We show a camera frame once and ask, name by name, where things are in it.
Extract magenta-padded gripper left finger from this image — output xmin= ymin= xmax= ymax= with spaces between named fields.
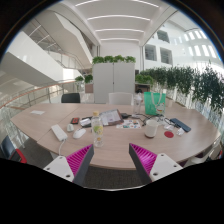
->
xmin=43 ymin=143 xmax=95 ymax=187

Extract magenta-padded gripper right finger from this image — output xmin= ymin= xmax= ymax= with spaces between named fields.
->
xmin=128 ymin=143 xmax=184 ymax=185

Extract clear lime-label drink bottle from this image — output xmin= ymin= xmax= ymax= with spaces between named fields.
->
xmin=91 ymin=110 xmax=105 ymax=148

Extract clear lidded water bottle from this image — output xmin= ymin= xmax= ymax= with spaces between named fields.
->
xmin=133 ymin=93 xmax=143 ymax=115

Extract white computer mouse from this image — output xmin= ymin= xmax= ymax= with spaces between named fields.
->
xmin=72 ymin=128 xmax=87 ymax=140

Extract white mug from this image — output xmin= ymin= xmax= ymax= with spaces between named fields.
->
xmin=144 ymin=119 xmax=160 ymax=139

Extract white power strip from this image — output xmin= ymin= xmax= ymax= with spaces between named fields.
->
xmin=50 ymin=124 xmax=69 ymax=142

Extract black box with white lid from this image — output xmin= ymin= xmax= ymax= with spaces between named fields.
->
xmin=79 ymin=117 xmax=93 ymax=129

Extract colourful printed leaflet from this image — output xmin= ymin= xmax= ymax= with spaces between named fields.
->
xmin=115 ymin=119 xmax=143 ymax=130

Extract small white card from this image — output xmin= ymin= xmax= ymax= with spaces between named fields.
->
xmin=175 ymin=127 xmax=186 ymax=137

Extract dark blue keyboard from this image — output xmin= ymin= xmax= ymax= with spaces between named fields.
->
xmin=169 ymin=117 xmax=192 ymax=133

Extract brown clipboard with papers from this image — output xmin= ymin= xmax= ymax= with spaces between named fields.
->
xmin=99 ymin=109 xmax=125 ymax=127

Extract green tote bag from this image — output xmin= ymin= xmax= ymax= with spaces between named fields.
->
xmin=143 ymin=91 xmax=167 ymax=117

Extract white paper sheet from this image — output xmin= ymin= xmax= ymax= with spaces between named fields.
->
xmin=30 ymin=109 xmax=46 ymax=116

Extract black office chair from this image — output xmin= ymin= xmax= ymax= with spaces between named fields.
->
xmin=60 ymin=92 xmax=81 ymax=104

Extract red chair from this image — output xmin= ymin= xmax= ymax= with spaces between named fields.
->
xmin=0 ymin=134 xmax=28 ymax=164

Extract white chair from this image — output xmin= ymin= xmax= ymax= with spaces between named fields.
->
xmin=107 ymin=92 xmax=134 ymax=106

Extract wooden planter with plants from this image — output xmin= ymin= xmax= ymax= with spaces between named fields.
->
xmin=74 ymin=74 xmax=95 ymax=94

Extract low green shrub planter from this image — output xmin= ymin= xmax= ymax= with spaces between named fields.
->
xmin=134 ymin=73 xmax=156 ymax=93

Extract white cabinet topped with plants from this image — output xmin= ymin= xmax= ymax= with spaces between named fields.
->
xmin=91 ymin=54 xmax=137 ymax=104

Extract row of tall green plants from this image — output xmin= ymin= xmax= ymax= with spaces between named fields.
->
xmin=139 ymin=61 xmax=224 ymax=113

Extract ceiling light strips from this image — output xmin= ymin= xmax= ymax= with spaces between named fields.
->
xmin=74 ymin=0 xmax=160 ymax=43

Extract black cable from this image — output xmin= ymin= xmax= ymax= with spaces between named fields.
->
xmin=131 ymin=112 xmax=176 ymax=127

